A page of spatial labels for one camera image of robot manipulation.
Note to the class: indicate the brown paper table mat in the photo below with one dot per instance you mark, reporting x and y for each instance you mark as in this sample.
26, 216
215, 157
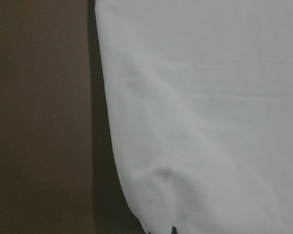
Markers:
57, 172

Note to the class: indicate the white long-sleeve printed t-shirt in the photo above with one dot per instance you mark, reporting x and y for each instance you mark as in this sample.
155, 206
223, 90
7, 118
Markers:
200, 106

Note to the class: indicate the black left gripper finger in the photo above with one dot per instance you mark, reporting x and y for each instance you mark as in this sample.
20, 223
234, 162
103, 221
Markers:
174, 230

